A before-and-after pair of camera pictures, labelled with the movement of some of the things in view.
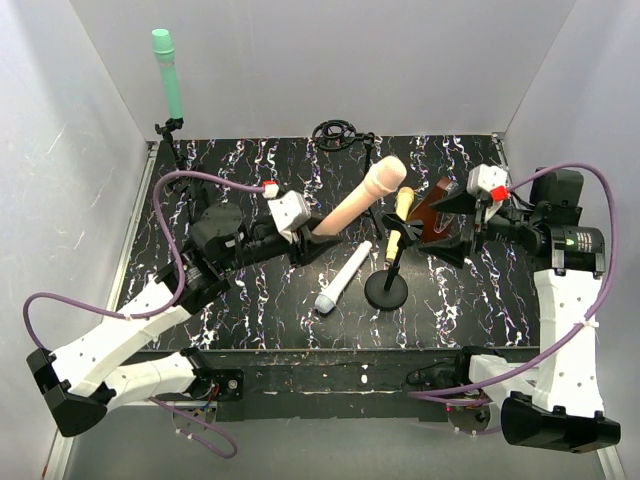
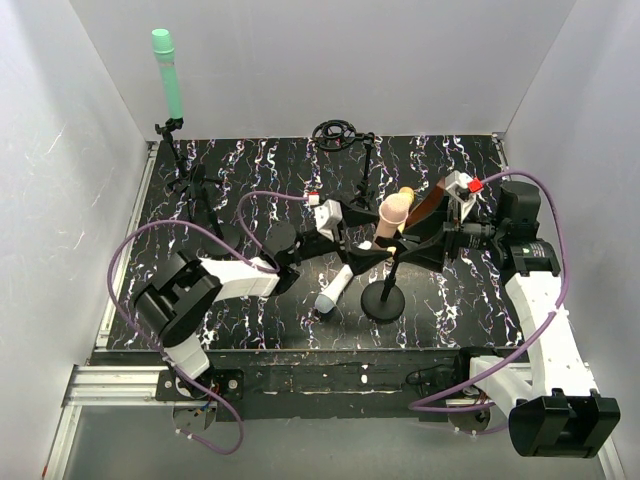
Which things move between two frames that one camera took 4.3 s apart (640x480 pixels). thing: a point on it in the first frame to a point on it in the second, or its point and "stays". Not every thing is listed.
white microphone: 325,302 stays
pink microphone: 384,177 to 393,212
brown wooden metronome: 437,223 stays
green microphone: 164,51 stays
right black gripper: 477,226 to 447,232
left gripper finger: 311,245 to 361,259
